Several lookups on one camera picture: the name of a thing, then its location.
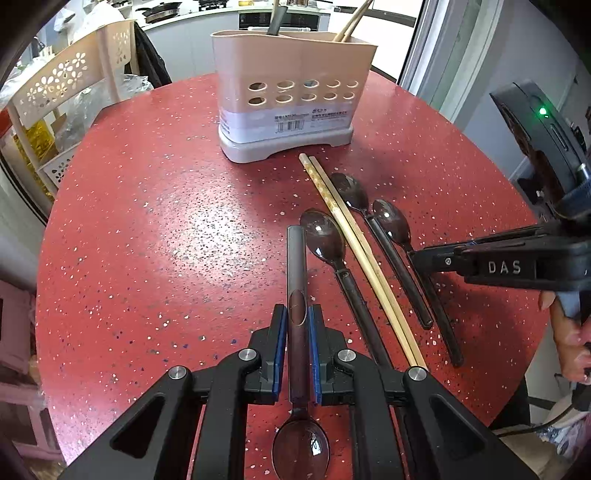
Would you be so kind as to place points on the sliding glass door frame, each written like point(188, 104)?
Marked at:
point(434, 46)

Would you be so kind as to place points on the black wok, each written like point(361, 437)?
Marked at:
point(161, 9)

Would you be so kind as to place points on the black built-in oven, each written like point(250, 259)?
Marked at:
point(300, 19)

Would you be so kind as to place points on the clear plastic bag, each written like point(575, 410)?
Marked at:
point(87, 106)

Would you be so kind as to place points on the yellow bag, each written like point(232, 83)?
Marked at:
point(34, 147)

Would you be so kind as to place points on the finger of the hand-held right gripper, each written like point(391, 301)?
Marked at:
point(508, 239)
point(438, 261)

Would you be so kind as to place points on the black cloth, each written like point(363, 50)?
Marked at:
point(150, 60)

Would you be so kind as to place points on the gas stove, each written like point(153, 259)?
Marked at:
point(212, 4)

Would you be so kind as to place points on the wooden chopstick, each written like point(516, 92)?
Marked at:
point(357, 23)
point(344, 30)
point(318, 184)
point(274, 9)
point(327, 184)

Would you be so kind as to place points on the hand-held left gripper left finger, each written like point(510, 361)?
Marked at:
point(278, 350)

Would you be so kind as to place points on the person's right hand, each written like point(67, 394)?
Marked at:
point(570, 350)

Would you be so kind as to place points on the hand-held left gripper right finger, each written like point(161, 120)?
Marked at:
point(315, 353)

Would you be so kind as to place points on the beige plastic utensil holder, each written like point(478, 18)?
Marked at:
point(286, 64)

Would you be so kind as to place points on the dark translucent plastic spoon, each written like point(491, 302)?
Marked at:
point(351, 187)
point(323, 233)
point(279, 23)
point(392, 221)
point(298, 277)

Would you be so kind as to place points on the beige flower-cutout basket cart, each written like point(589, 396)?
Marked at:
point(60, 76)

